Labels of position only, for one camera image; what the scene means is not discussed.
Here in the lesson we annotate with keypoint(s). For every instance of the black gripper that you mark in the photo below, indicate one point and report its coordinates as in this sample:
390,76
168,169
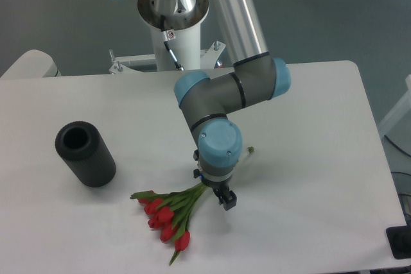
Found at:
219,184

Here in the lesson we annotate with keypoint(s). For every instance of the red tulip bouquet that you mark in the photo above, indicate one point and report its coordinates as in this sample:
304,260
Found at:
171,214

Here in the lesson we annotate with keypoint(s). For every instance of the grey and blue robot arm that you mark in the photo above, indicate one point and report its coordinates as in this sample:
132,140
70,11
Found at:
206,102

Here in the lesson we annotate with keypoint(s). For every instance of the black ribbed vase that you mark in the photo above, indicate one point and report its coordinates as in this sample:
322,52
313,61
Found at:
80,145

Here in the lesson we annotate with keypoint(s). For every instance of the black device at table edge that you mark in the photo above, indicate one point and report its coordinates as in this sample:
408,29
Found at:
399,241

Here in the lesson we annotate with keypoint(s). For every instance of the white cabinet at right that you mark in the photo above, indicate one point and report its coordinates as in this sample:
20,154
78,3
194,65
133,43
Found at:
396,113

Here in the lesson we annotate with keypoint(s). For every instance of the white rounded furniture piece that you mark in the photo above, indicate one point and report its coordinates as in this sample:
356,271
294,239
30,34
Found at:
32,64

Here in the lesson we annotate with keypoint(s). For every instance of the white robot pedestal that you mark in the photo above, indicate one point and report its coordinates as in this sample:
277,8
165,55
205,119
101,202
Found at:
175,29

